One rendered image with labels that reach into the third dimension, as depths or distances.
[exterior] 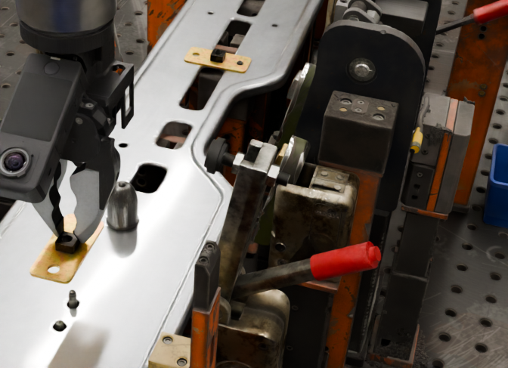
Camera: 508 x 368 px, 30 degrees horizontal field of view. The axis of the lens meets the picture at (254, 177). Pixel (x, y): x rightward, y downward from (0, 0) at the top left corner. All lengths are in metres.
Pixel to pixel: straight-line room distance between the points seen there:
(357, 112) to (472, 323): 0.49
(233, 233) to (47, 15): 0.22
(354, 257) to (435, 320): 0.61
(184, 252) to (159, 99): 0.28
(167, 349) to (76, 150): 0.18
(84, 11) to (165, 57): 0.56
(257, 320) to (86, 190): 0.18
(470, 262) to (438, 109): 0.44
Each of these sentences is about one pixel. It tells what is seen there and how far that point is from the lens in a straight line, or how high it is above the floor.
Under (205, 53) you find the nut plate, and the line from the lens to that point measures 1.26.
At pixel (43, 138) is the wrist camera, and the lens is 0.71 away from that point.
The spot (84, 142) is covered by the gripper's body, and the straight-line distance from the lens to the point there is 0.76.
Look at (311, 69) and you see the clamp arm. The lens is 1.05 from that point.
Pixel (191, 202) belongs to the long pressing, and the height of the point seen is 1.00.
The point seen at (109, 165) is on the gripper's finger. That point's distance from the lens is 0.77.
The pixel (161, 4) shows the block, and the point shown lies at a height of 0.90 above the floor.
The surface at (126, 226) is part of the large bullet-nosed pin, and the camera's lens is 0.97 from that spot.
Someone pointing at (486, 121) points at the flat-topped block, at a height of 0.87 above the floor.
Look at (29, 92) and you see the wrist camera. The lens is 0.74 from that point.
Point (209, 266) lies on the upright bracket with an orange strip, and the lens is 0.65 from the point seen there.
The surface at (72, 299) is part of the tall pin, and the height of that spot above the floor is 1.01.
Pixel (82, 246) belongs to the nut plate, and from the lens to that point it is 0.85.
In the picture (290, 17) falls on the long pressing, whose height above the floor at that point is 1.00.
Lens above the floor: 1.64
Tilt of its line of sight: 38 degrees down
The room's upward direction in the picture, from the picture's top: 5 degrees clockwise
